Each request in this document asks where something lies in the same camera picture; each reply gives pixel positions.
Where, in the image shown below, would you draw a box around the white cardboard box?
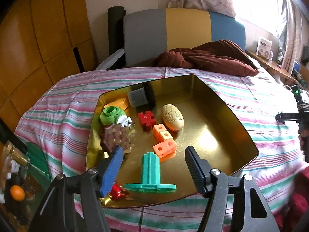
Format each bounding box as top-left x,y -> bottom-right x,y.
256,36 -> 272,56

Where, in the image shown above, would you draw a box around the orange linked cubes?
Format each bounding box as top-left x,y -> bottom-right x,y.
152,124 -> 178,162

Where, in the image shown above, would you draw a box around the green plug-in device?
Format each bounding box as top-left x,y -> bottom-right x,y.
100,106 -> 133,127

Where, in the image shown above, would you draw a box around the gold tin box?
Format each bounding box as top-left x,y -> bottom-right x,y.
86,74 -> 259,209

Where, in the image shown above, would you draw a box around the cream carved egg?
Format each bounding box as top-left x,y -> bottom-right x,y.
161,104 -> 185,133

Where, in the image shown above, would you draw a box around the grey spool with black disc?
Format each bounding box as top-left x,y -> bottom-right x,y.
127,84 -> 157,109

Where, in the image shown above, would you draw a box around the shiny red toy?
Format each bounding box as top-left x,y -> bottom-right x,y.
109,182 -> 129,202

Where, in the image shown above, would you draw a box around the brown spiky ball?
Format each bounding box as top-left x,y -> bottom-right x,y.
100,123 -> 134,155

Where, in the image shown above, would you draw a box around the white padded armrest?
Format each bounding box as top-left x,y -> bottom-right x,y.
95,48 -> 125,71

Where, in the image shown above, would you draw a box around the orange fruit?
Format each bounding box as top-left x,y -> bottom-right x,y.
10,185 -> 26,201

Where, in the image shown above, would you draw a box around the red puzzle piece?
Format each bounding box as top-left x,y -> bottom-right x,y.
138,111 -> 155,132

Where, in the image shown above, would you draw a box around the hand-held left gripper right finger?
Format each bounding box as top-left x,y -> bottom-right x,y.
185,146 -> 280,232

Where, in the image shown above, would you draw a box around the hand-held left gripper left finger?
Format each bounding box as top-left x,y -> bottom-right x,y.
28,145 -> 124,232

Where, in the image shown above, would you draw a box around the grey yellow blue headboard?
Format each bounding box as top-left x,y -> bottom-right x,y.
123,8 -> 246,68

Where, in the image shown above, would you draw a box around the black gold-collared bottle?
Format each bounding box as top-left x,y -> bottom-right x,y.
0,119 -> 31,170

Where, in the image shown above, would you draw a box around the striped bedsheet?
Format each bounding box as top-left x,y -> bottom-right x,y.
14,66 -> 309,232

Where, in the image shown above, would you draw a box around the red cloth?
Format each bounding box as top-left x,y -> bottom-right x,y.
275,191 -> 309,232

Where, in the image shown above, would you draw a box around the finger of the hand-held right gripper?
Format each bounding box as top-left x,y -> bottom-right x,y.
276,112 -> 300,123

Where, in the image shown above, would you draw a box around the wooden window shelf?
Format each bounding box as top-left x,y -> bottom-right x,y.
246,50 -> 295,84

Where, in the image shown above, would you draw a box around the person's right hand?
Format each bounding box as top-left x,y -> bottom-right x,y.
298,126 -> 309,162

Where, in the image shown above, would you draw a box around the wooden wardrobe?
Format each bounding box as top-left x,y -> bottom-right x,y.
0,0 -> 97,131

